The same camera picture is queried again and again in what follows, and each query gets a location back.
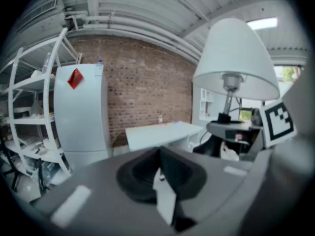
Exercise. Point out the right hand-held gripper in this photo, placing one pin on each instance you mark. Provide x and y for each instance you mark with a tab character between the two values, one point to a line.
278	122

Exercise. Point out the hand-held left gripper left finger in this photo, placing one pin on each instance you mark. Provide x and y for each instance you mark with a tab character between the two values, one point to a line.
98	205

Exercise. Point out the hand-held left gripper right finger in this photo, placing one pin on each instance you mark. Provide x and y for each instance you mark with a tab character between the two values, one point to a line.
221	193

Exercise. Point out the white table lamp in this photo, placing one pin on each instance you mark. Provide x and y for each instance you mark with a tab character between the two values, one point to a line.
233	58

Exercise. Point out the white table top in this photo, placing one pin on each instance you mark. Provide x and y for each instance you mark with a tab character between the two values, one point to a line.
160	134

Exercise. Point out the black chair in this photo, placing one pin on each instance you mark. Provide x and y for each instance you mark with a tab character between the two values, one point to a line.
206	147

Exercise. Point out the white plastic bag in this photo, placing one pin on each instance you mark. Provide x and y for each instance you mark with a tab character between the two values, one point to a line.
230	154

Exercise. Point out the white cubby cabinet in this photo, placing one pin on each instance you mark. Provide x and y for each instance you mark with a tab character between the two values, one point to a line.
206	102

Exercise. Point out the clear red-capped bottle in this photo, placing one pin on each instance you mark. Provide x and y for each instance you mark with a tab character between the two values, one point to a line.
160	119

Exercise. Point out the white refrigerator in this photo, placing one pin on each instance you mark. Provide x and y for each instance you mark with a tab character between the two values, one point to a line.
81	119

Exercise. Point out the window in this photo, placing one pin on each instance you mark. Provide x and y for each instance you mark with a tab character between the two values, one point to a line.
286	74

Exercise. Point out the black metal stand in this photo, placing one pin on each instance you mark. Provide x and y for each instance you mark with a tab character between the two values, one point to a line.
9	161

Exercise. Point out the ceiling light panel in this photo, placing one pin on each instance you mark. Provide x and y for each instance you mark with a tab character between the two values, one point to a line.
262	23

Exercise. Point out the white ceiling pipe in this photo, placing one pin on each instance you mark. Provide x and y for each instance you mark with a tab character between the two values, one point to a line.
137	24
137	33

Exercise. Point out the red square fridge sticker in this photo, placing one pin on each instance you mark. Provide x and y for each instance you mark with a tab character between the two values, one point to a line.
75	79

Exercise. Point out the blue-capped bottle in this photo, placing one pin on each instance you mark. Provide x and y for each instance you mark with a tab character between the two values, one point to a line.
99	62

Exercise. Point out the white shelving unit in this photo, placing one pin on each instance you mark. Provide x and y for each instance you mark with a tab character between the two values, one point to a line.
29	83

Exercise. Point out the clear plastic bottle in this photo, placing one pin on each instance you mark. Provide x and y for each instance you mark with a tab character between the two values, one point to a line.
46	63

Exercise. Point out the ceiling air vent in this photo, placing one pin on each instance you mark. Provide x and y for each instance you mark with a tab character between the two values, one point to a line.
37	13

